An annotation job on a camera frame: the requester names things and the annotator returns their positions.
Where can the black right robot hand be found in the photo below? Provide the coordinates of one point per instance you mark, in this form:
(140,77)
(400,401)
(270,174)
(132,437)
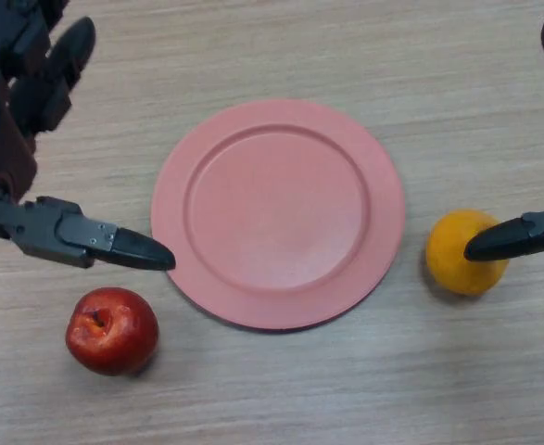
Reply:
(526,238)

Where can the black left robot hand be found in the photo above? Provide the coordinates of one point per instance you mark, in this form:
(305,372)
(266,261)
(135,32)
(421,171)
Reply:
(7,153)

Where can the red apple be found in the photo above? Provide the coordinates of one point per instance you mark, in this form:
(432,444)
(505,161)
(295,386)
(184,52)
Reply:
(111,331)

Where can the pink round plate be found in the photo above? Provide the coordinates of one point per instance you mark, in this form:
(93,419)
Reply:
(278,213)

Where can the yellow pear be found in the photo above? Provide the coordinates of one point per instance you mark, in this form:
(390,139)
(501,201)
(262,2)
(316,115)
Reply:
(452,273)

